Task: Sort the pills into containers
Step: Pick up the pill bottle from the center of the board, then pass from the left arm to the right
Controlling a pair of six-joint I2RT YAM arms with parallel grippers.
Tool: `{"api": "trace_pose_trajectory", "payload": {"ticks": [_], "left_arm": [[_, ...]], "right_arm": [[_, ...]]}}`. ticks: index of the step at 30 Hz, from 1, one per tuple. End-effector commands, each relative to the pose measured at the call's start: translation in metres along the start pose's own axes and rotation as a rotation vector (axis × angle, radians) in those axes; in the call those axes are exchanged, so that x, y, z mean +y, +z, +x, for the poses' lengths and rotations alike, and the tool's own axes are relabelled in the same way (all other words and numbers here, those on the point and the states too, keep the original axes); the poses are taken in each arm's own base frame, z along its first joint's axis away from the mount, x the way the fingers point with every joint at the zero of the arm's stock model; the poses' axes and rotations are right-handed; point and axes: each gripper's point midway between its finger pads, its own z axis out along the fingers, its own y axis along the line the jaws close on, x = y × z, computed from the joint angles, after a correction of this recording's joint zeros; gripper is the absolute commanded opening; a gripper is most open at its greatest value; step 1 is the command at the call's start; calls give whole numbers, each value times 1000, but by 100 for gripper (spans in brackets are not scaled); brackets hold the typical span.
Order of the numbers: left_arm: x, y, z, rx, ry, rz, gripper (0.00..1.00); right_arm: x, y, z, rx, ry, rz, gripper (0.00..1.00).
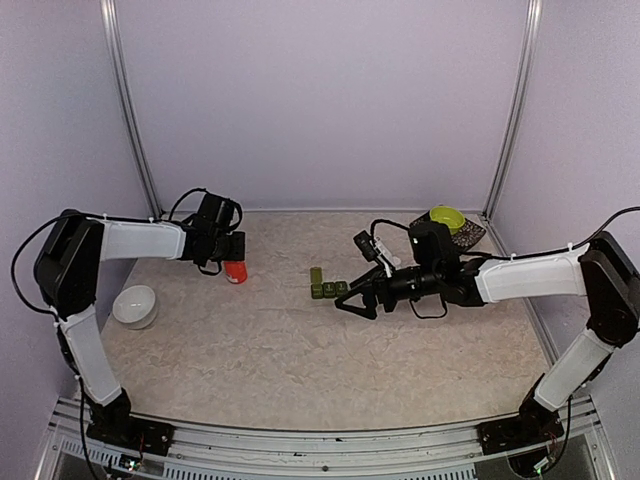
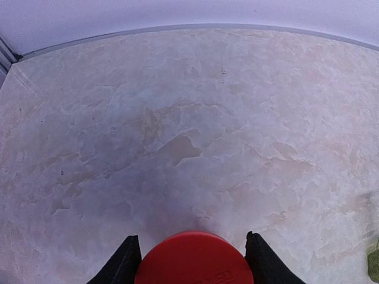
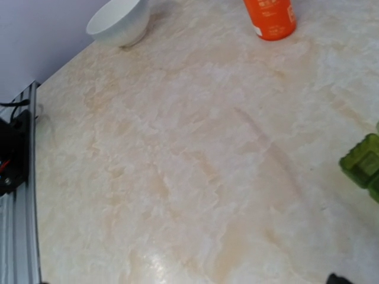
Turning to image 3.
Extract green weekly pill organizer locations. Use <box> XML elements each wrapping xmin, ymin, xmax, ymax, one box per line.
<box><xmin>339</xmin><ymin>122</ymin><xmax>379</xmax><ymax>203</ymax></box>

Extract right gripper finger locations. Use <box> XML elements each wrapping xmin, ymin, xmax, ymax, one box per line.
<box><xmin>326</xmin><ymin>273</ymin><xmax>352</xmax><ymax>284</ymax></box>

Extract orange pill bottle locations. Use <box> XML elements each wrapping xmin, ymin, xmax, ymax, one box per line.
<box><xmin>243</xmin><ymin>0</ymin><xmax>297</xmax><ymax>41</ymax></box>

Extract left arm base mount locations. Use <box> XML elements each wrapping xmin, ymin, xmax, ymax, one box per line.
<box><xmin>1</xmin><ymin>99</ymin><xmax>31</xmax><ymax>196</ymax></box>

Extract front aluminium rail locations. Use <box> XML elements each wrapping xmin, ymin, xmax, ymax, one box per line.
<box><xmin>1</xmin><ymin>82</ymin><xmax>42</xmax><ymax>283</ymax></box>

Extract white bowl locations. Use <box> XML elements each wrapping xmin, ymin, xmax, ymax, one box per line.
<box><xmin>86</xmin><ymin>0</ymin><xmax>150</xmax><ymax>47</ymax></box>

